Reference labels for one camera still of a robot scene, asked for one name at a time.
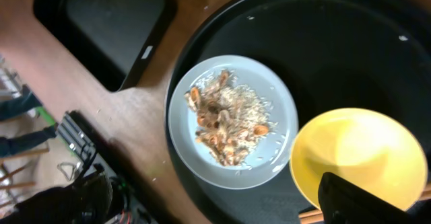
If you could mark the food scraps with rice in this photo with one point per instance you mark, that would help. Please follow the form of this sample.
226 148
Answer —
231 119

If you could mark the grey plate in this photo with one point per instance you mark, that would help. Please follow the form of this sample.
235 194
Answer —
273 151

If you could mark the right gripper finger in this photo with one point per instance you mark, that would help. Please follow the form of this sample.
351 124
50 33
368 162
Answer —
342 202

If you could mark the black rectangular tray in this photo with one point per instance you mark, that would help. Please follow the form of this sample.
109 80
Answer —
113 39

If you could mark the yellow bowl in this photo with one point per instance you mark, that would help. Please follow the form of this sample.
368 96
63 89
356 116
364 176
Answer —
364 147

